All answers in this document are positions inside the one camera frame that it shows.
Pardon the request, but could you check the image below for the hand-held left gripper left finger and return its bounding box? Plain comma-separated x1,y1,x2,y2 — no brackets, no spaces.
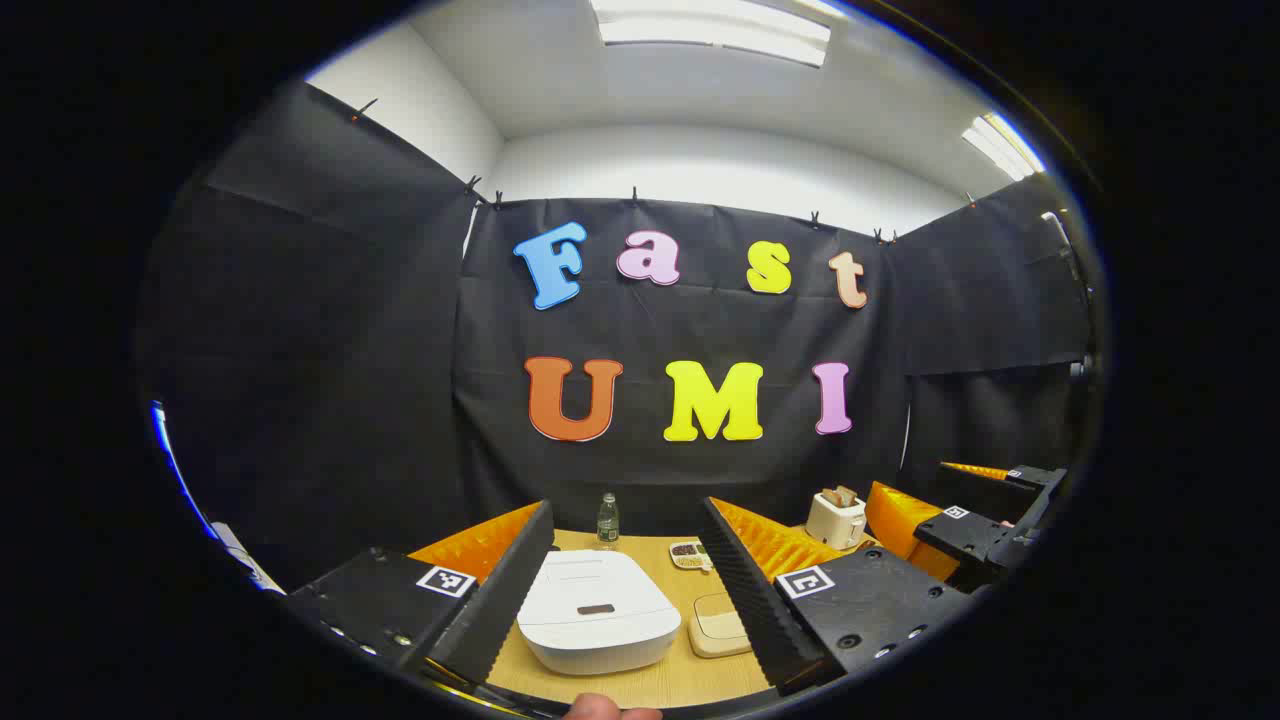
288,500,556,691

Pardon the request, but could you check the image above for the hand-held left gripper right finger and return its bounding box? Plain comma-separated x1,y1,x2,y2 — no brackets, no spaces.
700,497,976,698

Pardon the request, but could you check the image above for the clear rice container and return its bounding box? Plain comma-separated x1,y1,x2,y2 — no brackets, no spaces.
688,592,753,659

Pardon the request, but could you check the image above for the white rice cooker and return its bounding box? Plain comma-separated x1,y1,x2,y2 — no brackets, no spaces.
517,549,682,676

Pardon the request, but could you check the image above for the white toaster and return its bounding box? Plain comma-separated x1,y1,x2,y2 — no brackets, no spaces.
806,487,867,551

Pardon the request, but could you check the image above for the small ceiling light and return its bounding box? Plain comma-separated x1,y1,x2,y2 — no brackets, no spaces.
962,112,1046,181

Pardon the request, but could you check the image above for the long ceiling light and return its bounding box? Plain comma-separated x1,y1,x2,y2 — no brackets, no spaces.
590,0,833,69

